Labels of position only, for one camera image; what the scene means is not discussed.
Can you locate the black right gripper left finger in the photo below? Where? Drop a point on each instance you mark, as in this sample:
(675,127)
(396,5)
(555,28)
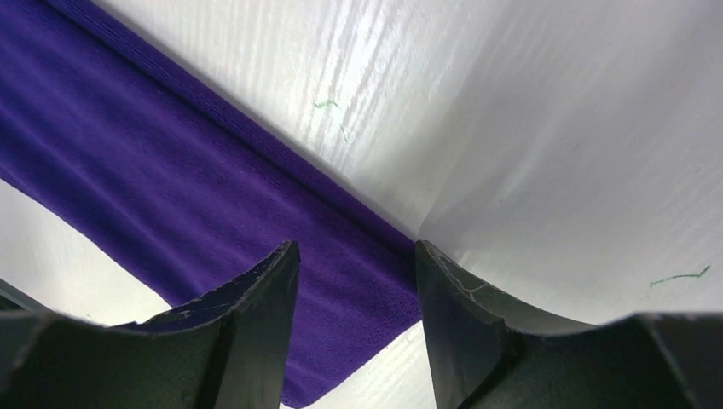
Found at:
(225,349)

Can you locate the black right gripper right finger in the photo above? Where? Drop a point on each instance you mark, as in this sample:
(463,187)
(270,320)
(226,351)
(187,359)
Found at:
(488,349)

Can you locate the purple cloth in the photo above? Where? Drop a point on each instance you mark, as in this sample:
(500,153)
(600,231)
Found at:
(185,192)

